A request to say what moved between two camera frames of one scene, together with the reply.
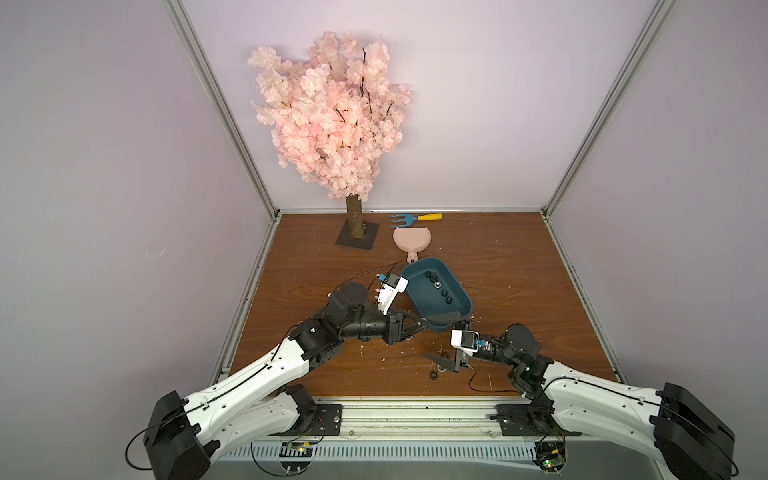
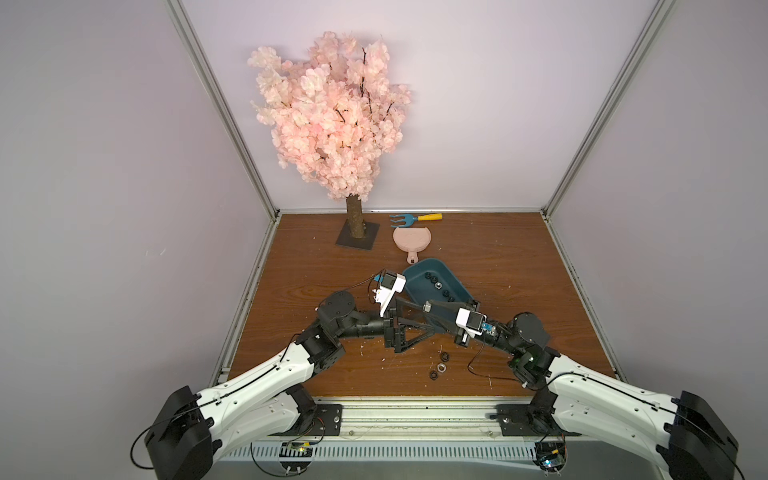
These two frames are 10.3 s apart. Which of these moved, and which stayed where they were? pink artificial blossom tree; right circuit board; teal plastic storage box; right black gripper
Moved: right black gripper
Stayed: teal plastic storage box; pink artificial blossom tree; right circuit board
